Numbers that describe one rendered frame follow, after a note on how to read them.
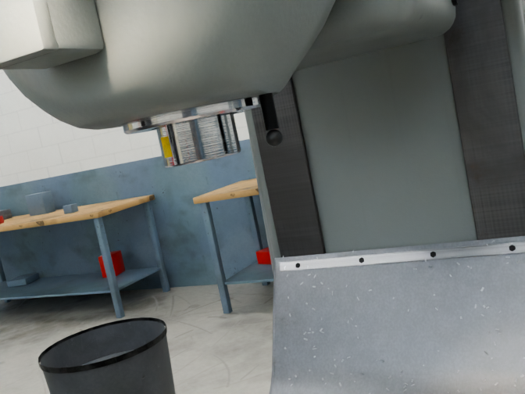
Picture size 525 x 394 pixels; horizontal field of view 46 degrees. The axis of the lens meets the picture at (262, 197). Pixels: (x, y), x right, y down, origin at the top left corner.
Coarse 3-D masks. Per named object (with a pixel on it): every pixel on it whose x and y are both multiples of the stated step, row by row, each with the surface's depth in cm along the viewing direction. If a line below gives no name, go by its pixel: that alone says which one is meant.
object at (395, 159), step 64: (512, 0) 62; (384, 64) 69; (448, 64) 66; (512, 64) 63; (256, 128) 77; (320, 128) 74; (384, 128) 70; (448, 128) 67; (512, 128) 64; (320, 192) 75; (384, 192) 72; (448, 192) 69; (512, 192) 65
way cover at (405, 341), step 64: (320, 256) 76; (384, 256) 72; (448, 256) 69; (512, 256) 65; (320, 320) 74; (384, 320) 70; (448, 320) 67; (512, 320) 64; (320, 384) 72; (384, 384) 68; (448, 384) 65; (512, 384) 62
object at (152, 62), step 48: (96, 0) 28; (144, 0) 27; (192, 0) 27; (240, 0) 28; (288, 0) 31; (144, 48) 28; (192, 48) 28; (240, 48) 30; (288, 48) 34; (48, 96) 31; (96, 96) 30; (144, 96) 30; (192, 96) 30; (240, 96) 33
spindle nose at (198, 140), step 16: (160, 128) 36; (176, 128) 36; (192, 128) 35; (208, 128) 36; (224, 128) 36; (160, 144) 37; (176, 144) 36; (192, 144) 35; (208, 144) 36; (224, 144) 36; (176, 160) 36; (192, 160) 36
